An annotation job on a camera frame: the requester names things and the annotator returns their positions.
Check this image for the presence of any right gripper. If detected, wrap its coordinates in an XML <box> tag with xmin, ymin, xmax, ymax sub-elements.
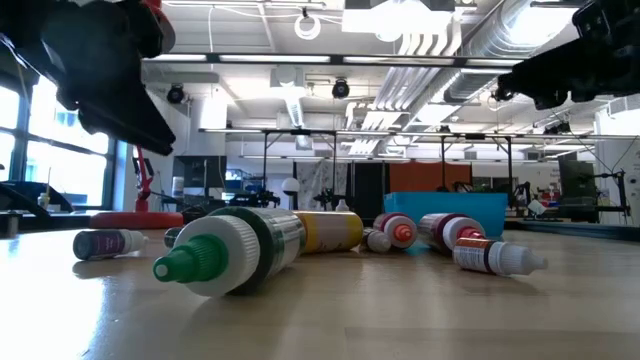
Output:
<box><xmin>496</xmin><ymin>0</ymin><xmax>640</xmax><ymax>111</ymax></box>

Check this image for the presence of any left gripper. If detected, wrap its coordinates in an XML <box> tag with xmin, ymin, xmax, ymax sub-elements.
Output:
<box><xmin>0</xmin><ymin>0</ymin><xmax>177</xmax><ymax>157</ymax></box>

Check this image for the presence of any small green-label bottle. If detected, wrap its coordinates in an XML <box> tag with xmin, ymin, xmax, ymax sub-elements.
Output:
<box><xmin>163</xmin><ymin>227</ymin><xmax>184</xmax><ymax>250</ymax></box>

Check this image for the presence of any small purple-label bottle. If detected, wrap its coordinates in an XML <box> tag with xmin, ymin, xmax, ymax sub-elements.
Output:
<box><xmin>72</xmin><ymin>228</ymin><xmax>150</xmax><ymax>262</ymax></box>

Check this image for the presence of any large green-cap bottle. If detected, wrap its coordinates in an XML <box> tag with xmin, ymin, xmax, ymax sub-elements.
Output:
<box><xmin>152</xmin><ymin>206</ymin><xmax>307</xmax><ymax>298</ymax></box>

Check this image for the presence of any blue plastic bin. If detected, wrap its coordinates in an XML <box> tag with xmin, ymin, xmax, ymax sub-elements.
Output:
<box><xmin>383</xmin><ymin>192</ymin><xmax>510</xmax><ymax>239</ymax></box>

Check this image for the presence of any large red-cap bottle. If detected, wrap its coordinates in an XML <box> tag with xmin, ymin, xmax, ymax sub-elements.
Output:
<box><xmin>417</xmin><ymin>212</ymin><xmax>487</xmax><ymax>256</ymax></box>
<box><xmin>372</xmin><ymin>212</ymin><xmax>419</xmax><ymax>251</ymax></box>

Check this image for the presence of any small brown-label bottle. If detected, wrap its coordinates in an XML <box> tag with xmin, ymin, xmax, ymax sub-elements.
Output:
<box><xmin>452</xmin><ymin>237</ymin><xmax>550</xmax><ymax>277</ymax></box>

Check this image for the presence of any large yellow-cap bottle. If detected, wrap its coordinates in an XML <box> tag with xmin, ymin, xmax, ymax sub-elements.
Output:
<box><xmin>293</xmin><ymin>210</ymin><xmax>365</xmax><ymax>255</ymax></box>

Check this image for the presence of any small red-label bottle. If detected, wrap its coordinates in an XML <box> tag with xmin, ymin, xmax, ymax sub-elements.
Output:
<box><xmin>359</xmin><ymin>227</ymin><xmax>393</xmax><ymax>255</ymax></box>

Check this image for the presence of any black monitor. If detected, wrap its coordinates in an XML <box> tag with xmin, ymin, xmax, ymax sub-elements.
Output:
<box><xmin>172</xmin><ymin>154</ymin><xmax>228</xmax><ymax>202</ymax></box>

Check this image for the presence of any red desk lamp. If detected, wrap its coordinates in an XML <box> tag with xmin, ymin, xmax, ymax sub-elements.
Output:
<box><xmin>89</xmin><ymin>0</ymin><xmax>185</xmax><ymax>230</ymax></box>

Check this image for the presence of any black equipment stand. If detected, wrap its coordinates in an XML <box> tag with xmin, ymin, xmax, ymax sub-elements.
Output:
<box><xmin>557</xmin><ymin>158</ymin><xmax>630</xmax><ymax>225</ymax></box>

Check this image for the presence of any black slanted panel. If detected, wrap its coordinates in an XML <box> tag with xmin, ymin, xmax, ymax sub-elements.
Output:
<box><xmin>0</xmin><ymin>180</ymin><xmax>75</xmax><ymax>216</ymax></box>

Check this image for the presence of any orange panel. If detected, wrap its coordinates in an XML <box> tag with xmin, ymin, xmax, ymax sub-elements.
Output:
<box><xmin>388</xmin><ymin>160</ymin><xmax>472</xmax><ymax>194</ymax></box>

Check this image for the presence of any white patterned curtain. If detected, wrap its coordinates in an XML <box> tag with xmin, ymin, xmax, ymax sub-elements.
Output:
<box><xmin>298</xmin><ymin>160</ymin><xmax>349</xmax><ymax>211</ymax></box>

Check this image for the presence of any silver air duct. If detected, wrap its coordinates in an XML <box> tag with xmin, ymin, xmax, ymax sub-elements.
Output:
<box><xmin>439</xmin><ymin>0</ymin><xmax>586</xmax><ymax>104</ymax></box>

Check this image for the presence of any black gantry frame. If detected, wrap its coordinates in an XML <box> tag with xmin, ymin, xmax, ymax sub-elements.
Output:
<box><xmin>439</xmin><ymin>133</ymin><xmax>514</xmax><ymax>201</ymax></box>
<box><xmin>262</xmin><ymin>128</ymin><xmax>339</xmax><ymax>211</ymax></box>

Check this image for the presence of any black aluminium table frame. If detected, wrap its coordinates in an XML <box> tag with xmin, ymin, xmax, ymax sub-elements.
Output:
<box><xmin>0</xmin><ymin>208</ymin><xmax>640</xmax><ymax>243</ymax></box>

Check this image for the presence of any long ceiling light rail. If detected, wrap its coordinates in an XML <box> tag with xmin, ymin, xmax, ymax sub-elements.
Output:
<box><xmin>142</xmin><ymin>52</ymin><xmax>526</xmax><ymax>67</ymax></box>

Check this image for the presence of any white cable coil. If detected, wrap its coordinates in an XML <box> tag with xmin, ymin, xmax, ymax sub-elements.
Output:
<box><xmin>293</xmin><ymin>9</ymin><xmax>322</xmax><ymax>41</ymax></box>

